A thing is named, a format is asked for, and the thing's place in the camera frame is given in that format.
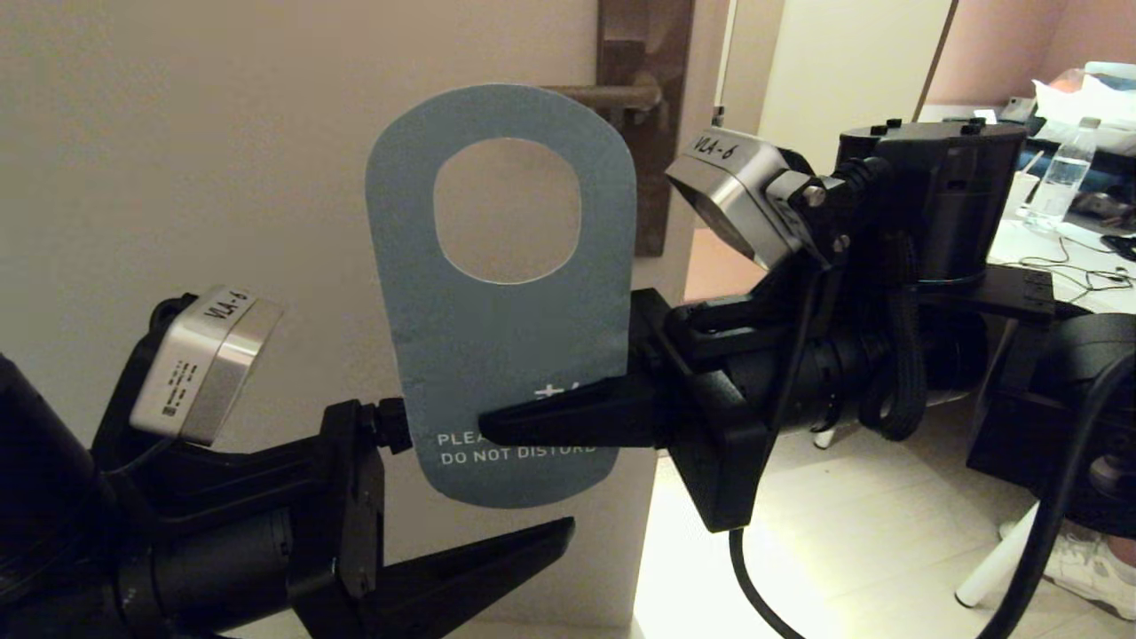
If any blue do-not-disturb door sign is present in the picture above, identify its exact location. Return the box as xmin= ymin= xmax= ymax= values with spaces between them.
xmin=365 ymin=83 xmax=638 ymax=509

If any beige room door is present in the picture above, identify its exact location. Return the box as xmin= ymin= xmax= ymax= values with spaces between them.
xmin=0 ymin=0 xmax=733 ymax=639

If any brown door lock plate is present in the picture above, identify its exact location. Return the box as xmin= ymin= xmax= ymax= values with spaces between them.
xmin=596 ymin=0 xmax=696 ymax=258

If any brown bench cushion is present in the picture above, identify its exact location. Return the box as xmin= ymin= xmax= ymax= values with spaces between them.
xmin=688 ymin=229 xmax=764 ymax=303

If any cream wardrobe bench unit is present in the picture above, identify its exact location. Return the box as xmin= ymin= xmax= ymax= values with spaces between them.
xmin=710 ymin=0 xmax=958 ymax=178

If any white sneaker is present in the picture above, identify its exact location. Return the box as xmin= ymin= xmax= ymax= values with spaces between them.
xmin=1043 ymin=524 xmax=1136 ymax=622

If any clear plastic water bottle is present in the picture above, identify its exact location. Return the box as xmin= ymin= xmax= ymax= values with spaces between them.
xmin=1022 ymin=119 xmax=1099 ymax=234

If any white plastic bag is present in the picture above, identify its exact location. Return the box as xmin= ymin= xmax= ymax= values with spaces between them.
xmin=1029 ymin=64 xmax=1136 ymax=159

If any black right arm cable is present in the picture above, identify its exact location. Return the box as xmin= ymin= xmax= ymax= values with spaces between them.
xmin=728 ymin=355 xmax=1136 ymax=639

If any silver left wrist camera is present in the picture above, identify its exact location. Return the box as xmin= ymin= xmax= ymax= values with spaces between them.
xmin=129 ymin=286 xmax=285 ymax=446

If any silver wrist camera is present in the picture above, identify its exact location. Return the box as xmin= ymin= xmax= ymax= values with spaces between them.
xmin=129 ymin=286 xmax=285 ymax=446
xmin=666 ymin=127 xmax=848 ymax=272

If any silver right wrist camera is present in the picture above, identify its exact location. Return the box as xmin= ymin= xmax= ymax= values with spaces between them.
xmin=666 ymin=127 xmax=848 ymax=272

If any bronze door handle lever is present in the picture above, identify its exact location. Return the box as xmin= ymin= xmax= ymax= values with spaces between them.
xmin=541 ymin=75 xmax=663 ymax=112

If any thin black cable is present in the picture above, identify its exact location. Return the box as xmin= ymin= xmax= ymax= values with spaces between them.
xmin=1021 ymin=238 xmax=1134 ymax=303

